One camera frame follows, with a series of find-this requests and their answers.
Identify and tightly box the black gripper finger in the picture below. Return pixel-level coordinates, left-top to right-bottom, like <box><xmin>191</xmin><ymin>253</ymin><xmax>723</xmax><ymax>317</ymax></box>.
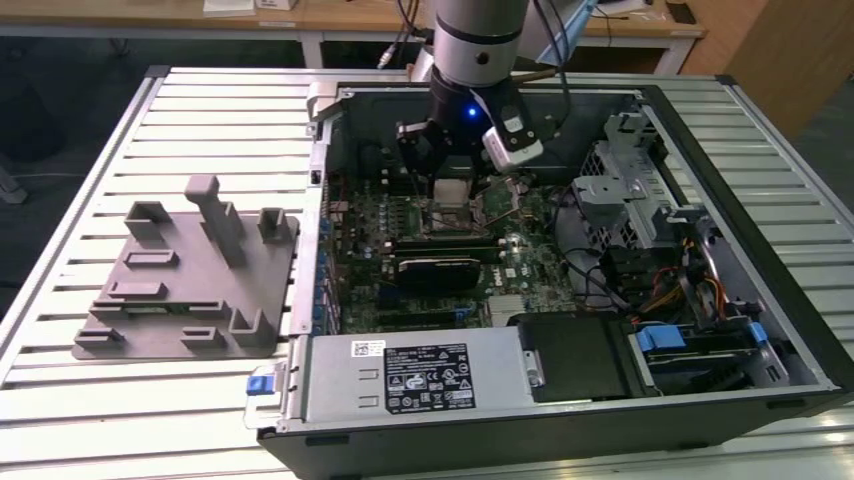
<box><xmin>470</xmin><ymin>148</ymin><xmax>500</xmax><ymax>205</ymax></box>
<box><xmin>392</xmin><ymin>120</ymin><xmax>440</xmax><ymax>202</ymax></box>

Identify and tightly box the silver CPU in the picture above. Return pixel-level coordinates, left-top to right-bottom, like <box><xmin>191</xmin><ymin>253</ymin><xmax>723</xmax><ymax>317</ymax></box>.
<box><xmin>431</xmin><ymin>177</ymin><xmax>476</xmax><ymax>207</ymax></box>

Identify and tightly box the CPU socket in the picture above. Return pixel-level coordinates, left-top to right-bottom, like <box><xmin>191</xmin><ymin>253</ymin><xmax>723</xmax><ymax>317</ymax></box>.
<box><xmin>418</xmin><ymin>202</ymin><xmax>490</xmax><ymax>240</ymax></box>

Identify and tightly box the silver locking lever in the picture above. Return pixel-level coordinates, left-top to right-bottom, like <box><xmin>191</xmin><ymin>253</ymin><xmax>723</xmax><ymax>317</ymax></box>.
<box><xmin>486</xmin><ymin>199</ymin><xmax>535</xmax><ymax>225</ymax></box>

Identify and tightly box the black RAM stick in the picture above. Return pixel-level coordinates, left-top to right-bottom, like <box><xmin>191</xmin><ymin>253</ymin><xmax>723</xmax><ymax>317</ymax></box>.
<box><xmin>392</xmin><ymin>238</ymin><xmax>500</xmax><ymax>252</ymax></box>
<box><xmin>394</xmin><ymin>248</ymin><xmax>503</xmax><ymax>263</ymax></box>

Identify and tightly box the silver drive cage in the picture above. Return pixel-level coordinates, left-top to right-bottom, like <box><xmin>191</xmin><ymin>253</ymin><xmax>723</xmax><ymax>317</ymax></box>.
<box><xmin>571</xmin><ymin>112</ymin><xmax>693</xmax><ymax>254</ymax></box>

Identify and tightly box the black graphics card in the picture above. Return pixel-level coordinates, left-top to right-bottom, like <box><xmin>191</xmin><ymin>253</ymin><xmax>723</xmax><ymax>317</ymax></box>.
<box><xmin>392</xmin><ymin>254</ymin><xmax>483</xmax><ymax>292</ymax></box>

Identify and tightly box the green motherboard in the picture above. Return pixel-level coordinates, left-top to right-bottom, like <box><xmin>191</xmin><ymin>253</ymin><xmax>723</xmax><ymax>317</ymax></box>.
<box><xmin>324</xmin><ymin>167</ymin><xmax>606</xmax><ymax>335</ymax></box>

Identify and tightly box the silver chipset heatsink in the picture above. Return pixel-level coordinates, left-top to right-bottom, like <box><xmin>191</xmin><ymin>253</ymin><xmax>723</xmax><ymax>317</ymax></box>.
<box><xmin>486</xmin><ymin>294</ymin><xmax>530</xmax><ymax>327</ymax></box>

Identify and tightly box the blue disk carrier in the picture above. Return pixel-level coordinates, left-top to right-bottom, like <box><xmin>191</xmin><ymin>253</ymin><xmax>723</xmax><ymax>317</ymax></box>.
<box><xmin>632</xmin><ymin>323</ymin><xmax>689</xmax><ymax>357</ymax></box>

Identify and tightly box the grey parts rack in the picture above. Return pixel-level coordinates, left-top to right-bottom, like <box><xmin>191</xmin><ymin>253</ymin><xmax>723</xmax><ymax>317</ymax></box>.
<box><xmin>71</xmin><ymin>174</ymin><xmax>303</xmax><ymax>362</ymax></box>

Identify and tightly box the silver power supply unit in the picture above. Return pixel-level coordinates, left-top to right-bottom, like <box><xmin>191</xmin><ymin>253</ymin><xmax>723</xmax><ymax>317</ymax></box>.
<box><xmin>292</xmin><ymin>328</ymin><xmax>543</xmax><ymax>432</ymax></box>

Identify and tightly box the green RAM stick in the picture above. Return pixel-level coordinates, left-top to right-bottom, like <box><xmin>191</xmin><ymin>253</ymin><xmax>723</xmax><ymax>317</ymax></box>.
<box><xmin>119</xmin><ymin>299</ymin><xmax>225</xmax><ymax>317</ymax></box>

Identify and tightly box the wooden desk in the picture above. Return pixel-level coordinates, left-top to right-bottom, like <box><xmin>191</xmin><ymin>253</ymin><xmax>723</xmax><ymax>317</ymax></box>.
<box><xmin>0</xmin><ymin>0</ymin><xmax>707</xmax><ymax>76</ymax></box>

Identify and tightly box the wooden cabinet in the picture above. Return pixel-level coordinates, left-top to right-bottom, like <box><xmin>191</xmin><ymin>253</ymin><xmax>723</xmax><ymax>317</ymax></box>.
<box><xmin>679</xmin><ymin>0</ymin><xmax>854</xmax><ymax>136</ymax></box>

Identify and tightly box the black open PC case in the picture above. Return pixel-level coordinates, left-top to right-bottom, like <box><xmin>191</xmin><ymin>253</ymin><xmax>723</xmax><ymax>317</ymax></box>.
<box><xmin>256</xmin><ymin>74</ymin><xmax>854</xmax><ymax>480</ymax></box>

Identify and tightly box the grey chair base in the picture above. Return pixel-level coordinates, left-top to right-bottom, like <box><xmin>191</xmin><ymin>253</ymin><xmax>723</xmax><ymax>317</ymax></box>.
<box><xmin>0</xmin><ymin>162</ymin><xmax>29</xmax><ymax>205</ymax></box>

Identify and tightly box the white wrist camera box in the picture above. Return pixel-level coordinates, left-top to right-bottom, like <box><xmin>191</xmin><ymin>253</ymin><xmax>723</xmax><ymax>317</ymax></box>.
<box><xmin>480</xmin><ymin>102</ymin><xmax>546</xmax><ymax>172</ymax></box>

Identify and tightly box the black cable with silver plug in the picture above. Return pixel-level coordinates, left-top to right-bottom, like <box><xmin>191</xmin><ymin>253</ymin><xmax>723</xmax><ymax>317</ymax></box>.
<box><xmin>376</xmin><ymin>0</ymin><xmax>428</xmax><ymax>70</ymax></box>

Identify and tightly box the thin black camera cable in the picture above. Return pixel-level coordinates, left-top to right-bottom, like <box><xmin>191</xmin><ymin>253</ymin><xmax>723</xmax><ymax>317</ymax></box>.
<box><xmin>530</xmin><ymin>0</ymin><xmax>576</xmax><ymax>149</ymax></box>

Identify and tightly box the thick black cable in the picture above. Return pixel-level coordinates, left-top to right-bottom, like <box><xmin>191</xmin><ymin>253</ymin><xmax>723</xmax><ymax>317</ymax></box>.
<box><xmin>558</xmin><ymin>247</ymin><xmax>643</xmax><ymax>317</ymax></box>

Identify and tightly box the coloured wire bundle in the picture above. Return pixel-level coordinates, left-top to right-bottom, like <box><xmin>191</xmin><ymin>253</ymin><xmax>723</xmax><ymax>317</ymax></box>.
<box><xmin>639</xmin><ymin>264</ymin><xmax>730</xmax><ymax>324</ymax></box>

